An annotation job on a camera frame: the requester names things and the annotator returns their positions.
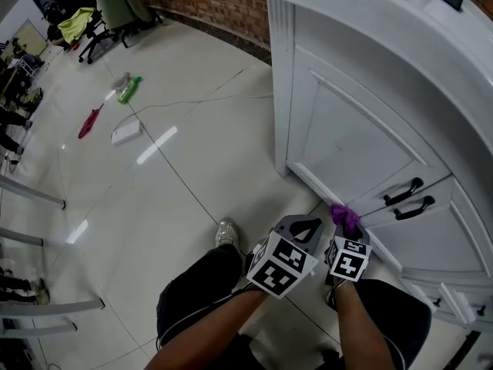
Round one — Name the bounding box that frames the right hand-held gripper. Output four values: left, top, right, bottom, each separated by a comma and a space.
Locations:
325, 224, 373, 283

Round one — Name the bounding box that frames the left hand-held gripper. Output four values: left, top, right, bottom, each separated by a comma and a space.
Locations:
246, 214, 324, 299

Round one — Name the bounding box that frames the purple cloth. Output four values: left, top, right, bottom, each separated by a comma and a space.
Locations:
329, 203, 363, 241

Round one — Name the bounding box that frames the white cabinet door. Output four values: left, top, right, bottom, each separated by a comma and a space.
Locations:
287, 44, 454, 217
360, 175, 493, 281

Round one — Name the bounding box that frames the person's left forearm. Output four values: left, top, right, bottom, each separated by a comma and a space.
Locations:
144, 288, 270, 370

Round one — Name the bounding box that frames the person's right forearm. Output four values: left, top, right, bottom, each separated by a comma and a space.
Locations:
331, 279, 397, 370

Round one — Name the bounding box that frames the white drawer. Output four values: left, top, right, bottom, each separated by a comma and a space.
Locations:
407, 281, 461, 318
448, 287, 493, 325

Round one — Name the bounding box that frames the red cloth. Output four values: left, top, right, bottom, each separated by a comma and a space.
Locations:
78, 103, 105, 140

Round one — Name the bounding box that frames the person's right white shoe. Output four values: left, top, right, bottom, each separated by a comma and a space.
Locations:
325, 283, 340, 310

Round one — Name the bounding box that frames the person's white shoe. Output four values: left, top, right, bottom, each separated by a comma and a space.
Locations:
214, 217, 239, 251
325, 283, 340, 310

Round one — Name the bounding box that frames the person's left white shoe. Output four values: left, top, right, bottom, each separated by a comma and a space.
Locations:
214, 217, 239, 251

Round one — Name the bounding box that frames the person's right leg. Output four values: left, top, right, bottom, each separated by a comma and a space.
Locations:
356, 278, 432, 370

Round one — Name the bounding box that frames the person's leg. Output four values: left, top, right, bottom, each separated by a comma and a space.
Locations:
356, 278, 432, 370
156, 243, 244, 348

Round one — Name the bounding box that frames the person's left leg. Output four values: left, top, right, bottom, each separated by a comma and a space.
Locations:
156, 243, 244, 348

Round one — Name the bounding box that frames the black metal pole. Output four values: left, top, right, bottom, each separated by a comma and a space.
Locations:
460, 328, 483, 370

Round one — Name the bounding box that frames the white power strip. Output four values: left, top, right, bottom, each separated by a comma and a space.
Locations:
111, 119, 143, 146

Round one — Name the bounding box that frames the green spray bottle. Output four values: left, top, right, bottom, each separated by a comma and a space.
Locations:
116, 76, 143, 106

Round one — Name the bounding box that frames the clear plastic bowl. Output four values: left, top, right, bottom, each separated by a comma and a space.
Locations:
110, 71, 132, 91

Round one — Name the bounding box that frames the black garment rack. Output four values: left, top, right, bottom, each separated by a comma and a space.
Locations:
121, 12, 165, 49

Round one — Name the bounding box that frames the black office chair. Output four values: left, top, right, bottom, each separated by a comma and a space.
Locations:
76, 8, 134, 65

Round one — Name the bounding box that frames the green hanging coat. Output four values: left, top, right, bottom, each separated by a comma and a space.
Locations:
92, 0, 155, 30

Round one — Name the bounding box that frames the green black bag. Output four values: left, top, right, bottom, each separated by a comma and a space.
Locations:
21, 86, 44, 110

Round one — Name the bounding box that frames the yellow-green garment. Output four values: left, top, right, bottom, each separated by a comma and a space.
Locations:
57, 7, 96, 44

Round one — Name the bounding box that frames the black door handle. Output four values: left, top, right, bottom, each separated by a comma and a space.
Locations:
393, 195, 436, 221
383, 177, 424, 207

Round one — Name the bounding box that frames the white frame table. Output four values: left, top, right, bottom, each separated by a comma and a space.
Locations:
0, 173, 106, 339

